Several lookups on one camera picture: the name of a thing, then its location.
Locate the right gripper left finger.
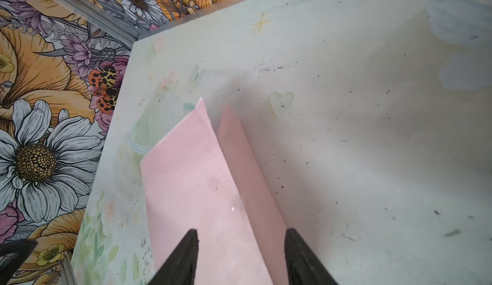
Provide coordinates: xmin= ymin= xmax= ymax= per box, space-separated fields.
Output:
xmin=148 ymin=229 xmax=199 ymax=285

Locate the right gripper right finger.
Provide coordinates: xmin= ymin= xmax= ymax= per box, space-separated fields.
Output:
xmin=284 ymin=228 xmax=338 ymax=285

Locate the purple wrapping paper sheet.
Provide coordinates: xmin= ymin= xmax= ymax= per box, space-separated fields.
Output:
xmin=140 ymin=101 xmax=288 ymax=284

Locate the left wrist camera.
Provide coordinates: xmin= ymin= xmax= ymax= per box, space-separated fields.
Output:
xmin=1 ymin=239 xmax=38 ymax=285

